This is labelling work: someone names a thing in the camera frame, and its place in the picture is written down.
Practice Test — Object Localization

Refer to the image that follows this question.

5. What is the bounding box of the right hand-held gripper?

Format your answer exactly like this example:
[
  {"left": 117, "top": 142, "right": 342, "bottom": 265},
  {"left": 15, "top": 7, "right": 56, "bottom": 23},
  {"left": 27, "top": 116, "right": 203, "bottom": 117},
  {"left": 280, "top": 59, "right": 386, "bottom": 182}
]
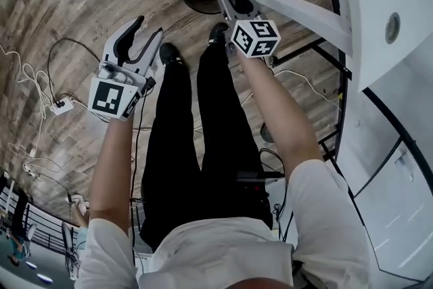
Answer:
[{"left": 216, "top": 0, "right": 282, "bottom": 60}]

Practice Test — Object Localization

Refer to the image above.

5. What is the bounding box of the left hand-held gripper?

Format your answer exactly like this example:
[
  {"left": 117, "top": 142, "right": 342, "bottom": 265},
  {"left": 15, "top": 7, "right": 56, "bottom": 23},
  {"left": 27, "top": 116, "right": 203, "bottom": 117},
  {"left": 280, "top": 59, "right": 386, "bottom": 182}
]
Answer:
[{"left": 87, "top": 16, "right": 165, "bottom": 122}]

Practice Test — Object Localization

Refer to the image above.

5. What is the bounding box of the person's right forearm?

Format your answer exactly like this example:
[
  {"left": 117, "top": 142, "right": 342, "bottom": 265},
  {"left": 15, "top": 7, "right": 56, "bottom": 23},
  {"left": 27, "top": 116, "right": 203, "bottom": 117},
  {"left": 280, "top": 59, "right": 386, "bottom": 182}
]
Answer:
[{"left": 234, "top": 52, "right": 323, "bottom": 181}]

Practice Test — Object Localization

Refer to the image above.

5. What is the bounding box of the person's left forearm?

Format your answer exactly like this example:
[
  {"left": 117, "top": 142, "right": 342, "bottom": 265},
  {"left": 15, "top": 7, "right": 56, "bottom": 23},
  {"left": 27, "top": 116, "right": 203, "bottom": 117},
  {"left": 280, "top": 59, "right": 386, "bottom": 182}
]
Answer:
[{"left": 88, "top": 114, "right": 137, "bottom": 227}]

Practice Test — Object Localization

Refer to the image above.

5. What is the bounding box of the black right shoe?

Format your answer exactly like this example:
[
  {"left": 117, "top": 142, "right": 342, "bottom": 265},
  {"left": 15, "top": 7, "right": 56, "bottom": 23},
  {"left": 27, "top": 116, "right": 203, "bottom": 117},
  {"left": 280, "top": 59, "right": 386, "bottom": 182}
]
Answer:
[{"left": 207, "top": 22, "right": 230, "bottom": 45}]

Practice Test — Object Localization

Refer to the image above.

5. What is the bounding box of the black shoe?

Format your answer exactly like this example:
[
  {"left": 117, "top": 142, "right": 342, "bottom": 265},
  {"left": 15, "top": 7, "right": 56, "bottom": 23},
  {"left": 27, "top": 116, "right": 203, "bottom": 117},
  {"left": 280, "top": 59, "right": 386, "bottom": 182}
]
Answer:
[
  {"left": 207, "top": 22, "right": 230, "bottom": 45},
  {"left": 158, "top": 42, "right": 183, "bottom": 68}
]

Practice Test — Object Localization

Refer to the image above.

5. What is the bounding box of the black left shoe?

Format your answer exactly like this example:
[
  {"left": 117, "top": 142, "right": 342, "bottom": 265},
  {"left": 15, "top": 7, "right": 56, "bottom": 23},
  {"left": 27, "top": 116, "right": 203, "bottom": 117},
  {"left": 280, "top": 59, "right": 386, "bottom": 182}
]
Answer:
[{"left": 158, "top": 42, "right": 183, "bottom": 68}]

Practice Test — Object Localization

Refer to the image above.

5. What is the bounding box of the white power strip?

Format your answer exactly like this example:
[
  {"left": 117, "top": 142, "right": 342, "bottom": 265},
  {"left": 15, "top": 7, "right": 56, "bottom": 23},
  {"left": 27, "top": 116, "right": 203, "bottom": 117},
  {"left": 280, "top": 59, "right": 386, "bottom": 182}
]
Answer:
[{"left": 50, "top": 97, "right": 75, "bottom": 116}]

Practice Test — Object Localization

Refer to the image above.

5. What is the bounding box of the round metal desk grommet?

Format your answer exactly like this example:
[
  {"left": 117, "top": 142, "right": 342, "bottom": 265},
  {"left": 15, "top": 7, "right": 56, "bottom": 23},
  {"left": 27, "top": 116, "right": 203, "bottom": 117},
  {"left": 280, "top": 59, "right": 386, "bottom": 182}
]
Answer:
[{"left": 384, "top": 11, "right": 401, "bottom": 45}]

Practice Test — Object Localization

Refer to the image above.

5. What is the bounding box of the black metal railing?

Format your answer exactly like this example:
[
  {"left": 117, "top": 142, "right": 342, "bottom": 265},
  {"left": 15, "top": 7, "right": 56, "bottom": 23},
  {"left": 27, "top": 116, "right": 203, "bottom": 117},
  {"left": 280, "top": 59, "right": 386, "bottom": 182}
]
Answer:
[{"left": 0, "top": 179, "right": 74, "bottom": 252}]

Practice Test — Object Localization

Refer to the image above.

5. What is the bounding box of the person in white coat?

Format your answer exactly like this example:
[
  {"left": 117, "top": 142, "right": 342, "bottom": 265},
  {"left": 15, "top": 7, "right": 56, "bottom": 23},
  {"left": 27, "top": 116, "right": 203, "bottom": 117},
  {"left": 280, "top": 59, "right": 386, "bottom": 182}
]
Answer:
[{"left": 76, "top": 158, "right": 372, "bottom": 289}]

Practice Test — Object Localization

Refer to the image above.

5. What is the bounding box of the black looped power cable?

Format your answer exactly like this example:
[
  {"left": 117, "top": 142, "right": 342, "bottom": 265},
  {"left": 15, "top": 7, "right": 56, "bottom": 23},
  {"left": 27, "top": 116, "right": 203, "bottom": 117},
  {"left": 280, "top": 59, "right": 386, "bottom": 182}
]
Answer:
[{"left": 47, "top": 37, "right": 103, "bottom": 106}]

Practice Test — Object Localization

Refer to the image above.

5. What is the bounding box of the thin white cable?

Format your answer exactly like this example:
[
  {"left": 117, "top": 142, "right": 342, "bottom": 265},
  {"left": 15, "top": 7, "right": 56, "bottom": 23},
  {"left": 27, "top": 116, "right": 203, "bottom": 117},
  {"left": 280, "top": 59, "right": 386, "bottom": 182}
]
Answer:
[{"left": 273, "top": 68, "right": 343, "bottom": 113}]

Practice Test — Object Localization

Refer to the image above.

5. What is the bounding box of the black desk frame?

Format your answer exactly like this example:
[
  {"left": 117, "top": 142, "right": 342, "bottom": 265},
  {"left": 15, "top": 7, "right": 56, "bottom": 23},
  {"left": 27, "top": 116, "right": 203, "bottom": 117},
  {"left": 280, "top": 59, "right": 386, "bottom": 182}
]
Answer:
[{"left": 269, "top": 36, "right": 353, "bottom": 164}]

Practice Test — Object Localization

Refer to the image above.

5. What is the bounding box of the long white cable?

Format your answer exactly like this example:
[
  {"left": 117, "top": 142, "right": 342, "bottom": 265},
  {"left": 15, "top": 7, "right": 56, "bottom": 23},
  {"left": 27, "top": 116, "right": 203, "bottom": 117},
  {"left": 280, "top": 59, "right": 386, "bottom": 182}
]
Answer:
[{"left": 0, "top": 43, "right": 52, "bottom": 182}]

